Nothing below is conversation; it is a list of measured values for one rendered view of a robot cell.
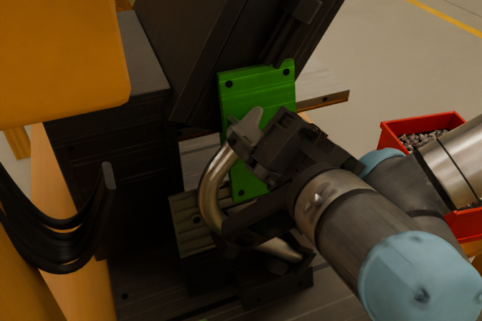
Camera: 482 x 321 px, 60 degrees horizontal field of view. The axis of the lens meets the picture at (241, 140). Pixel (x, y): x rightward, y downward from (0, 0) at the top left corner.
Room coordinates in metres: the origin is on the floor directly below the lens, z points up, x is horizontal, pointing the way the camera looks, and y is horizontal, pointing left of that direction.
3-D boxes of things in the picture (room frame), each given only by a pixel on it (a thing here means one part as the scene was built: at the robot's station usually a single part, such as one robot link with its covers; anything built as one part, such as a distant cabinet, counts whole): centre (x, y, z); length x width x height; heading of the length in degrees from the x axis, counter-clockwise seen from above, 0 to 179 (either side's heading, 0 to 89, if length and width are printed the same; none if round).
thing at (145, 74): (0.61, 0.23, 1.07); 0.30 x 0.18 x 0.34; 21
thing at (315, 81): (0.67, 0.00, 1.11); 0.39 x 0.16 x 0.03; 111
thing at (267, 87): (0.51, -0.02, 1.17); 0.13 x 0.12 x 0.20; 21
